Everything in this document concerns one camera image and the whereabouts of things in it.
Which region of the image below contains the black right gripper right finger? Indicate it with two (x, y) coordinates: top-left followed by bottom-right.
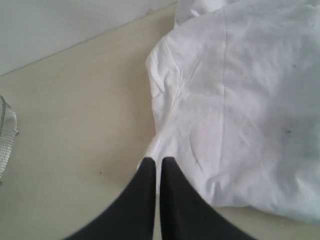
(159, 157), (253, 240)

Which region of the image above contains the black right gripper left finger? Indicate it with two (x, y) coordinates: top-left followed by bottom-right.
(67, 157), (156, 240)

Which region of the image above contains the white t-shirt red Chinese logo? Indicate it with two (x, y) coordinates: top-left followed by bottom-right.
(145, 0), (320, 223)

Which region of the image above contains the metal wire mesh basket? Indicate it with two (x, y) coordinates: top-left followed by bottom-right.
(0, 95), (19, 180)

